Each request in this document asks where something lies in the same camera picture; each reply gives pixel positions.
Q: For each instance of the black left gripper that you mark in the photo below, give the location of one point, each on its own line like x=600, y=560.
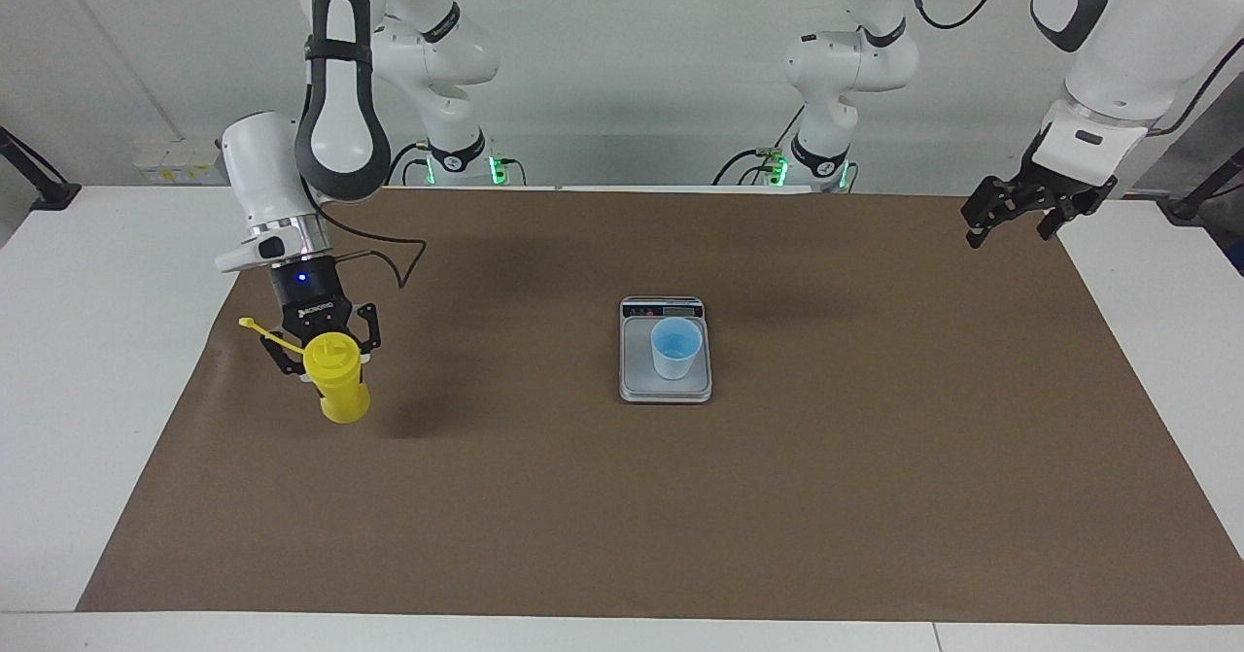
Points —
x=1064, y=190

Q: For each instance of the brown paper mat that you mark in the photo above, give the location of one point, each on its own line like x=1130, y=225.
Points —
x=583, y=516

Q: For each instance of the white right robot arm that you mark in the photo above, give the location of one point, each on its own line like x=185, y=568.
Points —
x=262, y=166

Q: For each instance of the silver digital kitchen scale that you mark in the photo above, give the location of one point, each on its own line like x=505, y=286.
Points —
x=637, y=380

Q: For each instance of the light blue plastic cup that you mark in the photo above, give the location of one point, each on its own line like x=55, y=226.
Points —
x=675, y=351

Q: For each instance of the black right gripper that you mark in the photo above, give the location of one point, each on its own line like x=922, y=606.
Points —
x=306, y=292

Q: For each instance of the black clamp stand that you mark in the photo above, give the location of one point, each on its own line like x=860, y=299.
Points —
x=53, y=195
x=1186, y=207

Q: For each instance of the yellow squeeze bottle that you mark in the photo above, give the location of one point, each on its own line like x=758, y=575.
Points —
x=340, y=394

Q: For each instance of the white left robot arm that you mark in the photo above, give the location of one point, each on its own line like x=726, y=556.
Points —
x=1137, y=40

